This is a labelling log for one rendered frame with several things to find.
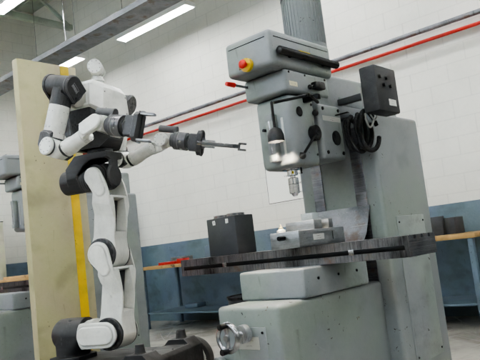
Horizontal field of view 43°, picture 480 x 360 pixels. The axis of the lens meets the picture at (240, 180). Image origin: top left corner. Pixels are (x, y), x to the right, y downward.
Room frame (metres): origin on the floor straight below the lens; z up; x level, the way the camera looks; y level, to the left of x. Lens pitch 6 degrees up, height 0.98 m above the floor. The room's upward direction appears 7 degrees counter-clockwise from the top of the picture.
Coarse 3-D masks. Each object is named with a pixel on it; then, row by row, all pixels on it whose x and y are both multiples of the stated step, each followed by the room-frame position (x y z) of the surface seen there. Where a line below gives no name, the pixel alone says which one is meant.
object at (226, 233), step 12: (216, 216) 3.03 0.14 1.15; (228, 216) 2.94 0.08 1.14; (240, 216) 2.93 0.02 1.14; (216, 228) 3.01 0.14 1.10; (228, 228) 2.94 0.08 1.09; (240, 228) 2.92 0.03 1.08; (252, 228) 2.97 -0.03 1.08; (216, 240) 3.02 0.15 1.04; (228, 240) 2.95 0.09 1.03; (240, 240) 2.92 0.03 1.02; (252, 240) 2.97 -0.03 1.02; (216, 252) 3.02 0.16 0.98; (228, 252) 2.96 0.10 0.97; (240, 252) 2.91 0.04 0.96
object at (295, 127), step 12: (288, 96) 2.58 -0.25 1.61; (264, 108) 2.66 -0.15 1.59; (276, 108) 2.62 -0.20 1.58; (288, 108) 2.58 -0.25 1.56; (300, 108) 2.62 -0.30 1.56; (312, 108) 2.70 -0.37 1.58; (288, 120) 2.58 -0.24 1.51; (300, 120) 2.61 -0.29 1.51; (312, 120) 2.69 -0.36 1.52; (264, 132) 2.67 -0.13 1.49; (288, 132) 2.59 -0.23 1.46; (300, 132) 2.61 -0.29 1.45; (264, 144) 2.68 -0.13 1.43; (288, 144) 2.59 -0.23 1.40; (300, 144) 2.60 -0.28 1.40; (312, 144) 2.67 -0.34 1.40; (264, 156) 2.68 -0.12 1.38; (288, 156) 2.60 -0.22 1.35; (312, 156) 2.66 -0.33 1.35; (276, 168) 2.66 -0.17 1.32; (288, 168) 2.65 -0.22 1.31
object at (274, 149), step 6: (270, 114) 2.59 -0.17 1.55; (264, 120) 2.62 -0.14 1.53; (270, 120) 2.60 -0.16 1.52; (276, 120) 2.62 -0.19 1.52; (270, 126) 2.60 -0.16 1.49; (276, 126) 2.61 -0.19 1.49; (270, 144) 2.61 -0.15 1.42; (276, 144) 2.60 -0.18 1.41; (270, 150) 2.61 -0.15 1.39; (276, 150) 2.60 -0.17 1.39; (270, 156) 2.61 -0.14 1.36; (276, 156) 2.59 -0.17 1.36
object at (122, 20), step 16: (144, 0) 5.88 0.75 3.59; (160, 0) 5.88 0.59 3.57; (176, 0) 5.93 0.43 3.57; (112, 16) 6.23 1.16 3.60; (128, 16) 6.20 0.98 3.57; (144, 16) 6.25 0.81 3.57; (464, 16) 6.12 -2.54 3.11; (64, 32) 7.08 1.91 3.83; (80, 32) 6.63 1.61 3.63; (96, 32) 6.54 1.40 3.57; (112, 32) 6.59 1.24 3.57; (416, 32) 6.47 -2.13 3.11; (448, 32) 6.25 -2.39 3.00; (64, 48) 6.90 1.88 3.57; (80, 48) 6.97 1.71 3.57; (368, 48) 6.87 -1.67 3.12; (400, 48) 6.62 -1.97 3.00; (352, 64) 7.03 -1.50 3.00; (0, 80) 7.87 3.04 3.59; (224, 96) 8.41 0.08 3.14; (208, 112) 8.63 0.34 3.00
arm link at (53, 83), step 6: (48, 78) 2.54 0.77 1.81; (54, 78) 2.52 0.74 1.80; (60, 78) 2.51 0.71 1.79; (48, 84) 2.53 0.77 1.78; (54, 84) 2.51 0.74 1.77; (60, 84) 2.50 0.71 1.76; (48, 90) 2.55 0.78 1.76; (54, 90) 2.51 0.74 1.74; (60, 90) 2.50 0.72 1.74; (54, 96) 2.51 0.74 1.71; (60, 96) 2.51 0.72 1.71; (66, 96) 2.52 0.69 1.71; (54, 102) 2.51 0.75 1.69; (60, 102) 2.51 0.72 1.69; (66, 102) 2.52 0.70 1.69
